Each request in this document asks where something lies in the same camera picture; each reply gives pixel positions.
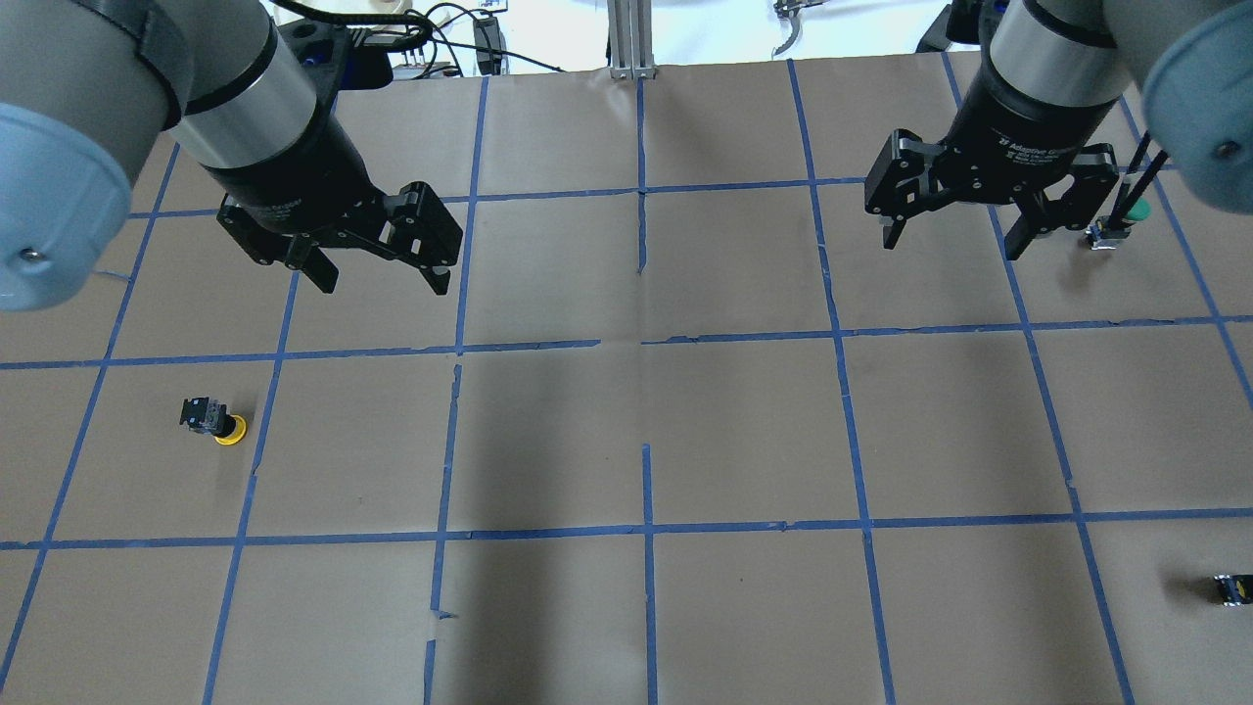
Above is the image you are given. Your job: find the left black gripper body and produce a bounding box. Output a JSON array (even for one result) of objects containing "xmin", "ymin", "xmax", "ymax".
[{"xmin": 205, "ymin": 116, "xmax": 380, "ymax": 250}]

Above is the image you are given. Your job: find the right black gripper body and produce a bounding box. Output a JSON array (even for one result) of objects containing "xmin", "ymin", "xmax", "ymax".
[{"xmin": 945, "ymin": 59, "xmax": 1108, "ymax": 204}]

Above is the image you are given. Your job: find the yellow push button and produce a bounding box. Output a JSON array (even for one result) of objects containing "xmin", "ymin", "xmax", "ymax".
[{"xmin": 179, "ymin": 397, "xmax": 248, "ymax": 447}]

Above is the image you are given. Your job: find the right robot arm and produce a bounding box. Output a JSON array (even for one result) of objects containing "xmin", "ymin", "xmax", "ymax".
[{"xmin": 865, "ymin": 1, "xmax": 1252, "ymax": 260}]

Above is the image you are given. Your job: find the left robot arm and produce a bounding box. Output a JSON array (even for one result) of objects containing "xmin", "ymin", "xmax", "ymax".
[{"xmin": 1, "ymin": 1, "xmax": 464, "ymax": 311}]

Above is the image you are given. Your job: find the green push button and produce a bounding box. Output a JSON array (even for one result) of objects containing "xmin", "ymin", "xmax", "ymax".
[{"xmin": 1085, "ymin": 198, "xmax": 1153, "ymax": 253}]

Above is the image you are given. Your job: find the brown paper table cover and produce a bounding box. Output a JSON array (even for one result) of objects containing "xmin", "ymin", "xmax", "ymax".
[{"xmin": 3, "ymin": 54, "xmax": 1250, "ymax": 704}]

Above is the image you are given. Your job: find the aluminium frame post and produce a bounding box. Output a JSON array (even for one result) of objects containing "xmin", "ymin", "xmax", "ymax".
[{"xmin": 606, "ymin": 0, "xmax": 657, "ymax": 80}]

